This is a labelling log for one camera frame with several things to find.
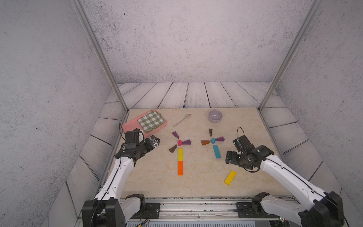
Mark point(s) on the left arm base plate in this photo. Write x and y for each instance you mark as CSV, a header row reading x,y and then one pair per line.
x,y
151,211

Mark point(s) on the orange brown block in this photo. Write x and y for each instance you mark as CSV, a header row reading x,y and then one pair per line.
x,y
204,142

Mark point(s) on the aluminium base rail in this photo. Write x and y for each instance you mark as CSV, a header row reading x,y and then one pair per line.
x,y
205,212

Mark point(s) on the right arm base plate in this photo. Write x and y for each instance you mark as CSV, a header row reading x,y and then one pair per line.
x,y
246,210

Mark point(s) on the lilac bowl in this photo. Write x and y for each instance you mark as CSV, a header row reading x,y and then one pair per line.
x,y
215,116

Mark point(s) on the aluminium frame post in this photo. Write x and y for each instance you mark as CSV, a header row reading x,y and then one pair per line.
x,y
77,4
304,28

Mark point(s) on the purple wedge block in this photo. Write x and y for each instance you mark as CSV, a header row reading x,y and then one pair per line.
x,y
175,134
187,142

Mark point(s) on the left aluminium frame post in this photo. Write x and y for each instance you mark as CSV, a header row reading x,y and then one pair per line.
x,y
77,4

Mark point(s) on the green checkered cloth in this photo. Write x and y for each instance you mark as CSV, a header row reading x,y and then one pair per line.
x,y
151,121

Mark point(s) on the right aluminium frame post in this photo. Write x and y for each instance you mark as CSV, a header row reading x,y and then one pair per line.
x,y
304,28

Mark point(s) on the pink plastic tray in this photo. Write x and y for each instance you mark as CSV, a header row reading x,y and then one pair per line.
x,y
133,124

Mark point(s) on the orange long block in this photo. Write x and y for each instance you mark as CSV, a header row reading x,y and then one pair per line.
x,y
180,168

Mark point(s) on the yellow long block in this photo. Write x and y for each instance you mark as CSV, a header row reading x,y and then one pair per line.
x,y
180,154
230,177

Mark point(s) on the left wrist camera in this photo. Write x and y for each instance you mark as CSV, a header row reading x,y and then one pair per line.
x,y
134,139

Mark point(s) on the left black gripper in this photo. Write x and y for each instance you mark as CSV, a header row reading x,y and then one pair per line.
x,y
150,146

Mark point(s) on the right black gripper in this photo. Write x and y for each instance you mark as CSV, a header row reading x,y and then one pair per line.
x,y
232,159

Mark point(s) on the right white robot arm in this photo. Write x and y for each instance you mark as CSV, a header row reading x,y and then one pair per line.
x,y
315,207

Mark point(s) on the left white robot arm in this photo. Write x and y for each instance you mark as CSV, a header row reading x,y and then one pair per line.
x,y
106,210

